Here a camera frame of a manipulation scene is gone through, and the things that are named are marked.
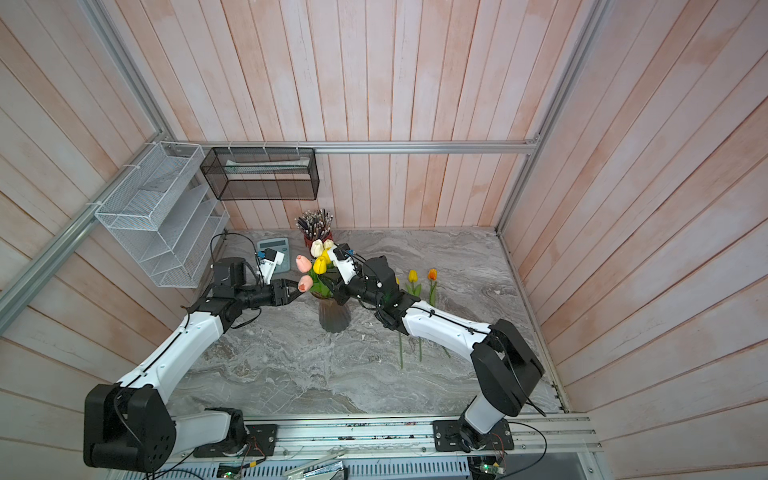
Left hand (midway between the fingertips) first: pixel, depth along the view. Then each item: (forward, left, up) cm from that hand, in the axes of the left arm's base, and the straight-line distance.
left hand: (305, 291), depth 80 cm
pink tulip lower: (-4, -3, +9) cm, 10 cm away
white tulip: (+5, -4, +12) cm, 14 cm away
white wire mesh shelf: (+16, +37, +16) cm, 43 cm away
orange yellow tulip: (+18, -39, -17) cm, 46 cm away
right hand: (+2, -5, +6) cm, 8 cm away
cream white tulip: (+8, -7, +11) cm, 15 cm away
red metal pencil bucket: (+25, +4, -7) cm, 26 cm away
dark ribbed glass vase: (-2, -7, -11) cm, 13 cm away
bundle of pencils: (+28, +1, -1) cm, 28 cm away
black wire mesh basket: (+45, +21, +7) cm, 50 cm away
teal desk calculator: (+32, +18, -17) cm, 41 cm away
